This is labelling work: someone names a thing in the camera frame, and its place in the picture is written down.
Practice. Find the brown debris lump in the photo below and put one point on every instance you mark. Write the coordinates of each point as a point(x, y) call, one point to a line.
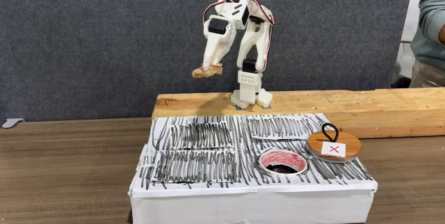
point(203, 73)

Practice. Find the scribbled paper patch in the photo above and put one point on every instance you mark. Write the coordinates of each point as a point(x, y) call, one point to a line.
point(201, 136)
point(194, 166)
point(281, 126)

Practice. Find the grey felt partition panel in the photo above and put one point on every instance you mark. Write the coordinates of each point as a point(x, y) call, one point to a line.
point(104, 43)

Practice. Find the white label with red cross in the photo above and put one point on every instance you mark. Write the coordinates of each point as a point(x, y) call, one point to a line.
point(333, 149)

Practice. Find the white box with black scribbles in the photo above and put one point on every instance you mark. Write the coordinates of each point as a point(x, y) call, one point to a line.
point(250, 203)

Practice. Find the round wooden lid black loop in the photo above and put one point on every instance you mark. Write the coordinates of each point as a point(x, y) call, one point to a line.
point(351, 142)

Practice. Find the light wooden beam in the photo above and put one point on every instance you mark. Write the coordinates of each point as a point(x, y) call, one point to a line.
point(382, 109)

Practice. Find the person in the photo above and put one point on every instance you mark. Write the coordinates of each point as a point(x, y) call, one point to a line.
point(429, 43)

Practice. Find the grey partition foot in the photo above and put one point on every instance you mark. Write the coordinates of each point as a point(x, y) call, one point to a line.
point(12, 122)

